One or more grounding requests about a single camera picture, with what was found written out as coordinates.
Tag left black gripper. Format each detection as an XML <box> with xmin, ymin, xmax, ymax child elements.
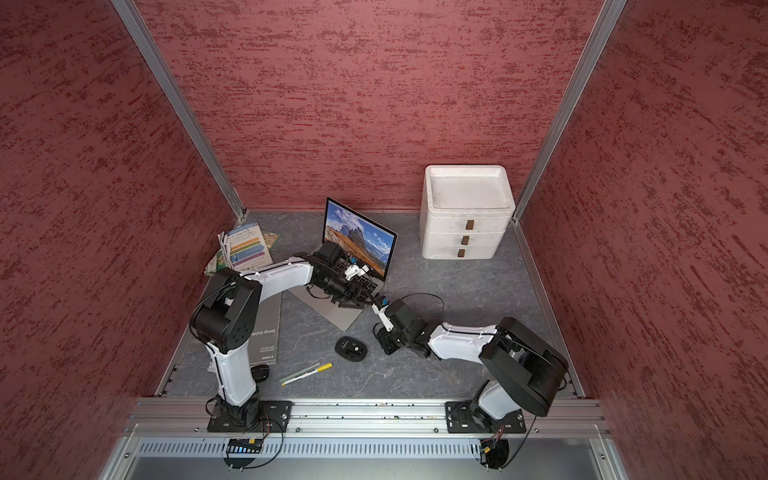
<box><xmin>314</xmin><ymin>270</ymin><xmax>376</xmax><ymax>308</ymax></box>

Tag black wireless mouse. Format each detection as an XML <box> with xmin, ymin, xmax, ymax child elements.
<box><xmin>334</xmin><ymin>336</ymin><xmax>368</xmax><ymax>363</ymax></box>

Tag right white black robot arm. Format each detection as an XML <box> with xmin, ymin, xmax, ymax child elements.
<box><xmin>372</xmin><ymin>295</ymin><xmax>569</xmax><ymax>420</ymax></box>

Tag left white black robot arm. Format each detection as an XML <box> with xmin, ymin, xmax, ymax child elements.
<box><xmin>188</xmin><ymin>241</ymin><xmax>376</xmax><ymax>416</ymax></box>

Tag silver laptop with black keys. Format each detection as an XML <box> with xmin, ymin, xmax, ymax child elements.
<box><xmin>291</xmin><ymin>198</ymin><xmax>397</xmax><ymax>331</ymax></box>

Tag yellow capped marker pen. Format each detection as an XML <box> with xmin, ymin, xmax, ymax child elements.
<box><xmin>282</xmin><ymin>363</ymin><xmax>333</xmax><ymax>387</ymax></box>

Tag green white pen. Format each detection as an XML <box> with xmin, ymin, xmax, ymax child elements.
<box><xmin>278</xmin><ymin>362</ymin><xmax>320</xmax><ymax>385</ymax></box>

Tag grey setup guide booklet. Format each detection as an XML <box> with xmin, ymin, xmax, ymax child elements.
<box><xmin>248</xmin><ymin>294</ymin><xmax>282</xmax><ymax>366</ymax></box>

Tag colourful folded leaflets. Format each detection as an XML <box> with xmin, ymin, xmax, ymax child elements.
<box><xmin>204</xmin><ymin>222</ymin><xmax>279</xmax><ymax>276</ymax></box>

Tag small black round object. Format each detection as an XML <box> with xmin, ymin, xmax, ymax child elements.
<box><xmin>250</xmin><ymin>364</ymin><xmax>270</xmax><ymax>383</ymax></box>

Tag white three-drawer storage unit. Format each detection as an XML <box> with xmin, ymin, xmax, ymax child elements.
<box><xmin>420</xmin><ymin>165</ymin><xmax>516</xmax><ymax>260</ymax></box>

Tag perforated white vent strip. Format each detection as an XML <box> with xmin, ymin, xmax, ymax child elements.
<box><xmin>136</xmin><ymin>438</ymin><xmax>480</xmax><ymax>460</ymax></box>

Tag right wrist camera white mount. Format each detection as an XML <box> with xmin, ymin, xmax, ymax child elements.
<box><xmin>372</xmin><ymin>304</ymin><xmax>394</xmax><ymax>332</ymax></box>

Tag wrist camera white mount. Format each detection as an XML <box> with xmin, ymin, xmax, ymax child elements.
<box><xmin>343</xmin><ymin>263</ymin><xmax>369</xmax><ymax>282</ymax></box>
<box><xmin>372</xmin><ymin>304</ymin><xmax>394</xmax><ymax>332</ymax></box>

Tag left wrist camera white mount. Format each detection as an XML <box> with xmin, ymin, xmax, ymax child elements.
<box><xmin>343</xmin><ymin>263</ymin><xmax>369</xmax><ymax>282</ymax></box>

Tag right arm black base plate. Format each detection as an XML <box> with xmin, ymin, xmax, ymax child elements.
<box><xmin>444</xmin><ymin>400</ymin><xmax>527</xmax><ymax>435</ymax></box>

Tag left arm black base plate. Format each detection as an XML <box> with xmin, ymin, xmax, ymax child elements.
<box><xmin>207</xmin><ymin>397</ymin><xmax>294</xmax><ymax>433</ymax></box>

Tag aluminium front rail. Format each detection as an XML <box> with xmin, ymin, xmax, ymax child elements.
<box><xmin>123</xmin><ymin>397</ymin><xmax>612</xmax><ymax>439</ymax></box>

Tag left aluminium corner post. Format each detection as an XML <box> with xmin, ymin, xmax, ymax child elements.
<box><xmin>111</xmin><ymin>0</ymin><xmax>247</xmax><ymax>223</ymax></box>

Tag aluminium corner post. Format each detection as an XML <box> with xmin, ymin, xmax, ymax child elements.
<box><xmin>111</xmin><ymin>0</ymin><xmax>247</xmax><ymax>223</ymax></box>
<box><xmin>512</xmin><ymin>0</ymin><xmax>627</xmax><ymax>224</ymax></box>

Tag right aluminium corner post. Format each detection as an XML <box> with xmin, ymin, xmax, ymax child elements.
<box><xmin>512</xmin><ymin>0</ymin><xmax>627</xmax><ymax>224</ymax></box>

